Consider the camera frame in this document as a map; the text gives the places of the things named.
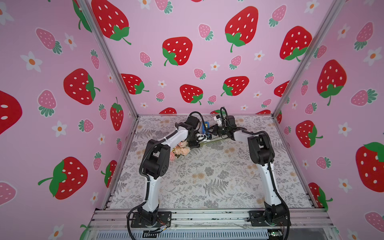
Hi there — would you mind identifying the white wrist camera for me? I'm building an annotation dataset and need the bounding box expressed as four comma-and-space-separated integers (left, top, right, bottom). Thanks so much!
197, 134, 212, 143
214, 115, 226, 127

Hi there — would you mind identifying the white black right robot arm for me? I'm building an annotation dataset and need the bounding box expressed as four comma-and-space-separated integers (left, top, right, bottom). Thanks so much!
210, 115, 291, 227

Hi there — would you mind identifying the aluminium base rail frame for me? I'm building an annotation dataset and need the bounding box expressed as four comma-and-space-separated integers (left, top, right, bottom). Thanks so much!
85, 209, 341, 240

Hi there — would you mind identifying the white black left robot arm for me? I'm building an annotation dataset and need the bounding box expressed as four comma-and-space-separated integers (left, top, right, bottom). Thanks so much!
138, 116, 200, 226

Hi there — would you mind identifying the pink artificial flower bouquet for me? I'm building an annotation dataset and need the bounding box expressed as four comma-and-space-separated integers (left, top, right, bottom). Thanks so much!
169, 134, 229, 162

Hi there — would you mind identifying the aluminium corner post left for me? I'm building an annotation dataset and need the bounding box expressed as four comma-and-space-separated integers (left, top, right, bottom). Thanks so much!
79, 0, 139, 120

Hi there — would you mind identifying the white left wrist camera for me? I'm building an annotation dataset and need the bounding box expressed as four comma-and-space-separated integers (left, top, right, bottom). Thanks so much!
197, 134, 212, 143

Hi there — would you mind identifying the blue tape dispenser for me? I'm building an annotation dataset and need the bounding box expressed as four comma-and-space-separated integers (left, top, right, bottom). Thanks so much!
202, 121, 210, 136

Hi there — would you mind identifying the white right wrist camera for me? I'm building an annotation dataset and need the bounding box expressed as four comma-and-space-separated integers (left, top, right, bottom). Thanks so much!
214, 115, 226, 127

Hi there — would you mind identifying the aluminium corner post right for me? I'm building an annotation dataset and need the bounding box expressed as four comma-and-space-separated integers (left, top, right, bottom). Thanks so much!
272, 0, 345, 120

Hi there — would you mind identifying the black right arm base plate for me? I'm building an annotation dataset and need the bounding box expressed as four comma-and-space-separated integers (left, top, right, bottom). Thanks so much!
246, 211, 291, 227

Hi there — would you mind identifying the aluminium corner post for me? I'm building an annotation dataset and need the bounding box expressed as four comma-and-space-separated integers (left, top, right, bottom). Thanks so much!
272, 0, 345, 120
79, 0, 139, 120

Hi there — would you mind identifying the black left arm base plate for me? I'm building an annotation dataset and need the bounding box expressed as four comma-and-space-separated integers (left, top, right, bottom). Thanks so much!
130, 212, 172, 228

